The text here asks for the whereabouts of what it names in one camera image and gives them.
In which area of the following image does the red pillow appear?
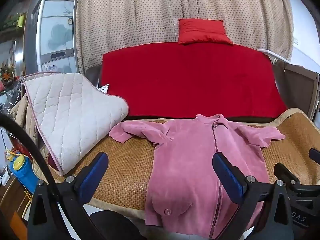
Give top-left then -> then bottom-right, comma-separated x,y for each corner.
178,18 -> 233,46

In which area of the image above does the artificial flower bunch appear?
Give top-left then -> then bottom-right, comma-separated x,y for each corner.
0,61 -> 16,84

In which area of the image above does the white board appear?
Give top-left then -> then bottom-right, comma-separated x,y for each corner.
257,48 -> 293,62

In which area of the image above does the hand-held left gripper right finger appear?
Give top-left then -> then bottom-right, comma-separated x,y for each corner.
212,152 -> 294,240

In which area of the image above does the blue plastic container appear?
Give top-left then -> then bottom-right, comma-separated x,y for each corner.
7,155 -> 40,194

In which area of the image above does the beige quilted jacket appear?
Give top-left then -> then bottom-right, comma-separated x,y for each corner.
10,94 -> 38,145

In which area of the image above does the black cable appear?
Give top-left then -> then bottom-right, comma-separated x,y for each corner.
0,114 -> 95,240

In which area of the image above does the beige dotted curtain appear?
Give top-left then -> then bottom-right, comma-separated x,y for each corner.
75,0 -> 294,73

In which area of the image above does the woven rattan mat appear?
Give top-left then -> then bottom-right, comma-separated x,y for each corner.
32,108 -> 320,213

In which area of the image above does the wooden cabinet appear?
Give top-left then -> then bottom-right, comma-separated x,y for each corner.
0,177 -> 33,240

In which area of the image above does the pink zip jacket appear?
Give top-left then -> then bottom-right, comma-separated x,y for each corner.
109,114 -> 286,239

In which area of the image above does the white quilted pad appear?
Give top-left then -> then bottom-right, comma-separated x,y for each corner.
22,72 -> 129,177

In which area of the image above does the red blanket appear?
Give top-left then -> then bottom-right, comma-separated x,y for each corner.
99,42 -> 288,119

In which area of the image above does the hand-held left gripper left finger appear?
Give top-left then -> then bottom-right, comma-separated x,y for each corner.
27,152 -> 108,240

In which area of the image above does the floral glass door refrigerator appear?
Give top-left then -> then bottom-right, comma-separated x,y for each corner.
24,0 -> 79,75

